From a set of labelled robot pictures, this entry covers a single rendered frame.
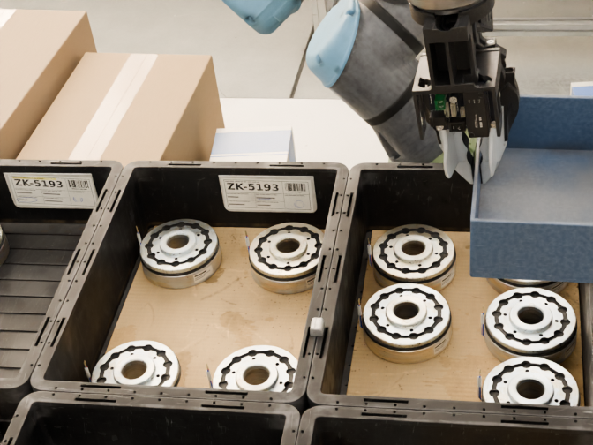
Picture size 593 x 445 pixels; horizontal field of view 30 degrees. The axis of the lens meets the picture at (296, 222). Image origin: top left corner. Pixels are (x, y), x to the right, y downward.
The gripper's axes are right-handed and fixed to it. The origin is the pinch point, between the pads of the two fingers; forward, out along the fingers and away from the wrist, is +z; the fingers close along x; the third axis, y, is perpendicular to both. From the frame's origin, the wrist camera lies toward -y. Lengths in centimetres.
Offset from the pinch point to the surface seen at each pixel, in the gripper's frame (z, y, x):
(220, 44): 102, -201, -109
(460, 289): 28.5, -12.7, -6.2
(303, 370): 17.1, 11.2, -18.8
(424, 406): 18.6, 14.4, -5.9
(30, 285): 23, -8, -62
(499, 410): 19.2, 14.1, 1.4
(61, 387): 14.6, 16.5, -43.8
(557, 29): 101, -194, -5
